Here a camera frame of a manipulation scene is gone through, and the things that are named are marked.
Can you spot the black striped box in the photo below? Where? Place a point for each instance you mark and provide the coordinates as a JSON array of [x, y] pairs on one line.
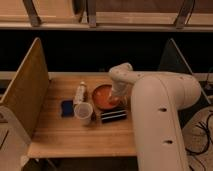
[[113, 116]]

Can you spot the orange ceramic bowl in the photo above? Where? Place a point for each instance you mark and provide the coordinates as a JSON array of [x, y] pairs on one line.
[[100, 97]]

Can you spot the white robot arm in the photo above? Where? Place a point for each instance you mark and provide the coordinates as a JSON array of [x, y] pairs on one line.
[[156, 99]]

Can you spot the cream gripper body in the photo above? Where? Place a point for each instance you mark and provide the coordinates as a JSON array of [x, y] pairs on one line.
[[118, 89]]

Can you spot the left wooden divider panel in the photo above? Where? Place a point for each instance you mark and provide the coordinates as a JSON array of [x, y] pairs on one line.
[[23, 99]]

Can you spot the blue sponge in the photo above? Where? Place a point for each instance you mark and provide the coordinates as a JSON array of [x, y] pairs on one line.
[[67, 108]]

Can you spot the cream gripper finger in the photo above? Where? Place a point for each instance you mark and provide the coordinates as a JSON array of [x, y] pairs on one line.
[[111, 99]]

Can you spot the clear plastic cup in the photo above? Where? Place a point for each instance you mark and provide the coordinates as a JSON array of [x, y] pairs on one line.
[[83, 111]]

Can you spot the small white bottle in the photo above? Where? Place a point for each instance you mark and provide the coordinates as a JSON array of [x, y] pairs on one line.
[[80, 93]]

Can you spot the right dark divider panel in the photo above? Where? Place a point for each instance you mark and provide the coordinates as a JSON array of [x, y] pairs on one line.
[[172, 60]]

